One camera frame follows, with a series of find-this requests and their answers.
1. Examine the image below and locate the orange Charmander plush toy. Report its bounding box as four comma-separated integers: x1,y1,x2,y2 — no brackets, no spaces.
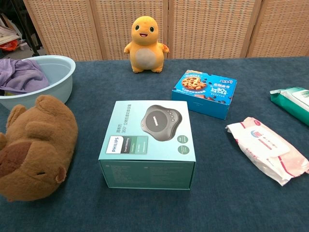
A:
123,15,170,74

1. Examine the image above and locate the teal Philips speaker box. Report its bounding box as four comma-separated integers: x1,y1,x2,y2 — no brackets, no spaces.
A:
98,100,197,191

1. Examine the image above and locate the blue cookie box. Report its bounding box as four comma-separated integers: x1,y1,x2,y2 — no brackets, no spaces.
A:
171,70,238,120

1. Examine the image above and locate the woven folding screen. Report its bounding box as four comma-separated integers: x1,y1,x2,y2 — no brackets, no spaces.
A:
23,0,309,61

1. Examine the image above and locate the light blue plastic basin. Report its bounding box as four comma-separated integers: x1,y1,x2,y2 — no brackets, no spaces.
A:
0,55,76,111

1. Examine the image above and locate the dark blue table cloth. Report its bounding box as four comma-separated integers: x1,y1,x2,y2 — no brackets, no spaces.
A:
0,57,309,232

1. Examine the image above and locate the pink wet wipes pack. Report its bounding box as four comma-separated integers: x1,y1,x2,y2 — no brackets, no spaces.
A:
225,116,309,187

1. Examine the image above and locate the brown capybara plush toy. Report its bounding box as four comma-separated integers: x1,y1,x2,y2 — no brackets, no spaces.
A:
0,94,79,203

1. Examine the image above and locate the purple cloth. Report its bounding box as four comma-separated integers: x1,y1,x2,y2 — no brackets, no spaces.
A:
0,58,50,95

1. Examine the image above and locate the green wet wipes pack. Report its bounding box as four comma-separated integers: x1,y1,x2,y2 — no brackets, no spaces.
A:
269,87,309,127

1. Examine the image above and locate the black tripod stand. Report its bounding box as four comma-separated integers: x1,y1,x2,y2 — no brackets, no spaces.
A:
9,0,44,58

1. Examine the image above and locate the orange plastic bag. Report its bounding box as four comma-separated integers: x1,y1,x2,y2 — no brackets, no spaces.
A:
0,40,19,52

